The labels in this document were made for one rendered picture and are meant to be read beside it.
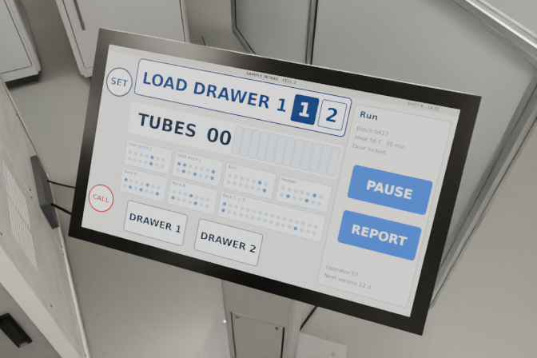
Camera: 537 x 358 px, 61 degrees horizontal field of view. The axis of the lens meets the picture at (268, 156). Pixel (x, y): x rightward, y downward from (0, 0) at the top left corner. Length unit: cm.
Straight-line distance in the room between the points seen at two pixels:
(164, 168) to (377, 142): 29
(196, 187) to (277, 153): 12
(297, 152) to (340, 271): 17
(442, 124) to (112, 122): 45
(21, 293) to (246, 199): 68
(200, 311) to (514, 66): 123
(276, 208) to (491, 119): 74
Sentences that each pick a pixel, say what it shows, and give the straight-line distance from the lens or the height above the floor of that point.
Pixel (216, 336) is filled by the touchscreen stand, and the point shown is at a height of 3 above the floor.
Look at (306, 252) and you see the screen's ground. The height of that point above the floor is 101.
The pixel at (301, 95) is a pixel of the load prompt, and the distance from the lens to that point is 60.
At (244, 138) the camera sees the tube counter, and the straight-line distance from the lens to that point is 62.
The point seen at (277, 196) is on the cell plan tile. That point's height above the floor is 106.
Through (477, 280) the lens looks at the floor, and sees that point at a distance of 194.
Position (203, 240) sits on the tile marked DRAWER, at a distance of 66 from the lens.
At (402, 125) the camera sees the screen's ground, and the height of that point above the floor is 116.
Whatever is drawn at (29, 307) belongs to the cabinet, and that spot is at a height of 54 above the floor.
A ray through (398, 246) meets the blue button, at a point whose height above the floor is 104.
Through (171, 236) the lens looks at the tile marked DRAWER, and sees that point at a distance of 67.
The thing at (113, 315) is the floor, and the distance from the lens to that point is 178.
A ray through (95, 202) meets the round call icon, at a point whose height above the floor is 101.
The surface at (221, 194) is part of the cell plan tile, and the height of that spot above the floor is 105.
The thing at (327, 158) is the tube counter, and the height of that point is 111.
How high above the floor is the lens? 154
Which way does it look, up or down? 46 degrees down
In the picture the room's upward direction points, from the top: 1 degrees clockwise
